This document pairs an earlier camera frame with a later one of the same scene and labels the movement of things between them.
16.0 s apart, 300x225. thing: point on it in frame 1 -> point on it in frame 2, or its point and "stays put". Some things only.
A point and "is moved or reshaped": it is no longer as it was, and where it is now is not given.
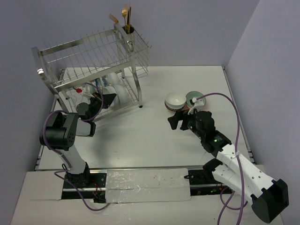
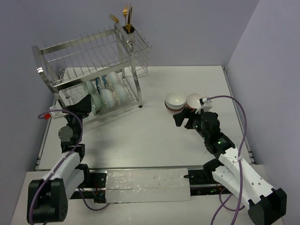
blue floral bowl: [105, 80] stays put
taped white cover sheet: [149, 185] stays put
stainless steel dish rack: [97, 74] stays put
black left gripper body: [98, 103] -> [71, 110]
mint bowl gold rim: [192, 94] is moved or reshaped
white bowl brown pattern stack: [175, 101] stays put
